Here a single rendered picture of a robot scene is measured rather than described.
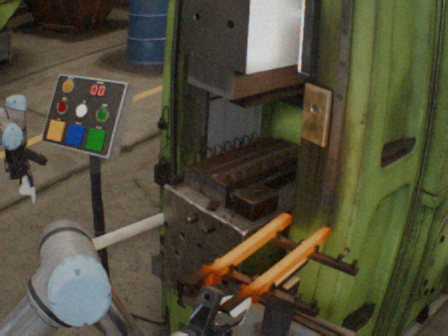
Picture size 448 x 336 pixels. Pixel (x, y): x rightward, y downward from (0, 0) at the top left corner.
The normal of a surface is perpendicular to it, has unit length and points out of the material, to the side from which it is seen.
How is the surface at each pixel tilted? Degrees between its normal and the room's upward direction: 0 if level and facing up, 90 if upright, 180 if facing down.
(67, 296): 85
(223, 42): 90
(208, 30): 90
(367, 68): 90
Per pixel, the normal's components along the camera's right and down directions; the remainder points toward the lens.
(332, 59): -0.72, 0.26
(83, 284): 0.46, 0.34
